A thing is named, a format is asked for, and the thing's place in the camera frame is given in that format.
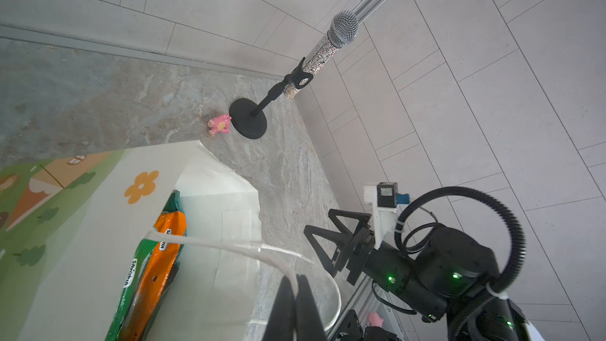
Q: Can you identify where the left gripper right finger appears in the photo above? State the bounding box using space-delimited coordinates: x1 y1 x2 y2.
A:
295 275 328 341

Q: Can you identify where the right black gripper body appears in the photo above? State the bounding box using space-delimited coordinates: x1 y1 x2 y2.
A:
347 228 412 294

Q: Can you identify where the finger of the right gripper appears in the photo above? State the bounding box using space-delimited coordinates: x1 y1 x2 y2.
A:
328 208 372 237
303 224 361 279

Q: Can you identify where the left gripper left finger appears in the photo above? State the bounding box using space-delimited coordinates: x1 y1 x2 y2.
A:
262 276 296 341

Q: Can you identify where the white paper shopping bag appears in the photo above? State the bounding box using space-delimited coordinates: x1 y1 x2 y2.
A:
1 141 276 340

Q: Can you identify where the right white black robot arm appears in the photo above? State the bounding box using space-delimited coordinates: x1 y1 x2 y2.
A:
304 182 541 340

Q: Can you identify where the orange Fox's candy bag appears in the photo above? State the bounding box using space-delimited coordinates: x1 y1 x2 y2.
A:
116 210 189 341

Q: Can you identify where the black microphone stand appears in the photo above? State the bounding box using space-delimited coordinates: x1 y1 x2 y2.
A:
228 58 313 140

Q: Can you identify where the small pink toy figure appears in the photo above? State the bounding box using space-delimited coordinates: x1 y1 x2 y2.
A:
207 114 232 137

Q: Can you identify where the glitter microphone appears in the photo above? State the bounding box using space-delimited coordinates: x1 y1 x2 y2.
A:
283 10 359 98

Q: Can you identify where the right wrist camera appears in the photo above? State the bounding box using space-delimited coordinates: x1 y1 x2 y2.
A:
363 182 411 247

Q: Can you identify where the pink object on rail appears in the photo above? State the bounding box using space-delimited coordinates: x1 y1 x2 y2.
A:
368 312 384 328

